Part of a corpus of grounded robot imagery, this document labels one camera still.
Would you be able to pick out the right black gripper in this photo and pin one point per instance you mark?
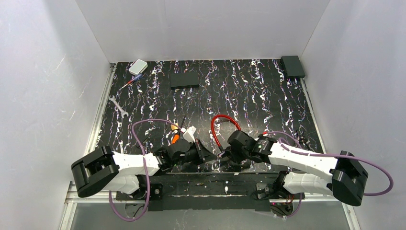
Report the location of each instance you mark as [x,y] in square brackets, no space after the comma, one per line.
[226,153]

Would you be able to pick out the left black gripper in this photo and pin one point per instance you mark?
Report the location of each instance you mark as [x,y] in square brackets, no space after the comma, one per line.
[199,152]

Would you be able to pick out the brass padlock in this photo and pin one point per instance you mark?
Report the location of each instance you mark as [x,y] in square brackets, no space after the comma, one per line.
[173,127]

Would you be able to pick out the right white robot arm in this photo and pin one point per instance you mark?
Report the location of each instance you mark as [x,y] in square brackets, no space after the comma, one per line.
[342,176]

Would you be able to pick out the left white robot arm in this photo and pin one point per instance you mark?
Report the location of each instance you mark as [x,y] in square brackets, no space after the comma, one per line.
[106,170]

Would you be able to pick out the black bit holder strip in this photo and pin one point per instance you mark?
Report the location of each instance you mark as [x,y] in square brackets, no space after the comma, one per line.
[148,141]

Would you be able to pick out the black flat box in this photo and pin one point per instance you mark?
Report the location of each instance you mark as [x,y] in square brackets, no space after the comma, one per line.
[184,80]

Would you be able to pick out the small silver wrench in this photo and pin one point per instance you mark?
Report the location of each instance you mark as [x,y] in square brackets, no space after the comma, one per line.
[121,148]

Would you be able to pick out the black corner box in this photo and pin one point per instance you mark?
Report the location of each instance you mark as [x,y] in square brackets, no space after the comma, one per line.
[293,67]

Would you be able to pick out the small red blue screwdriver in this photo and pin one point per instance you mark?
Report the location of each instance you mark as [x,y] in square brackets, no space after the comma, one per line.
[133,79]

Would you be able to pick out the white rectangular box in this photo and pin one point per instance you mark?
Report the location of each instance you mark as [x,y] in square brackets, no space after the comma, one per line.
[138,67]

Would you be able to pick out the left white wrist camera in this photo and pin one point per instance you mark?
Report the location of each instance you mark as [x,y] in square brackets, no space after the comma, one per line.
[188,133]

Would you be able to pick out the orange handled screwdriver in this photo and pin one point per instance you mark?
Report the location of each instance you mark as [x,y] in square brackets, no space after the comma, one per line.
[177,135]

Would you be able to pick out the black base frame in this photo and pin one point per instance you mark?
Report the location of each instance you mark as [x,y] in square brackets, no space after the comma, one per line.
[219,191]

